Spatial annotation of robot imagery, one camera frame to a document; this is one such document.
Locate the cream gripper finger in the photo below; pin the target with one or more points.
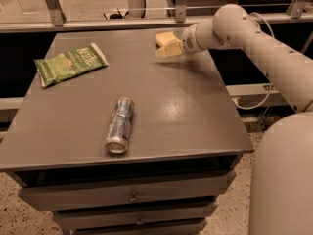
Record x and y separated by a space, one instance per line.
171 49

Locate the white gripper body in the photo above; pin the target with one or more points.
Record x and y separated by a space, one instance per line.
190 40

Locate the yellow sponge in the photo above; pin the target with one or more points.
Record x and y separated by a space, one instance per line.
164 38

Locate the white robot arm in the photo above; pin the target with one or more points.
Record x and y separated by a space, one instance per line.
281 193

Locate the silver redbull can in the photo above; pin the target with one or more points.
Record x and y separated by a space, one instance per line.
117 139

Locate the green Kettle chips bag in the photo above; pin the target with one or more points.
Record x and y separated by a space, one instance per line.
70 64

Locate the grey drawer cabinet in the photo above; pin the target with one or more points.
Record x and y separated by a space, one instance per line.
143 146

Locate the bottom grey drawer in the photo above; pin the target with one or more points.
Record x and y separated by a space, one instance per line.
176 227

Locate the grey drawer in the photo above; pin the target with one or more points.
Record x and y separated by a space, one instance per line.
127 191
135 215
176 227

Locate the top grey drawer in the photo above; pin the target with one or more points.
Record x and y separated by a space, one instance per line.
127 191

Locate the middle grey drawer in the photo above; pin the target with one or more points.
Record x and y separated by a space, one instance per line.
135 215

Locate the metal window rail frame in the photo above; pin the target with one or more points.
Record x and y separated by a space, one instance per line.
54 15

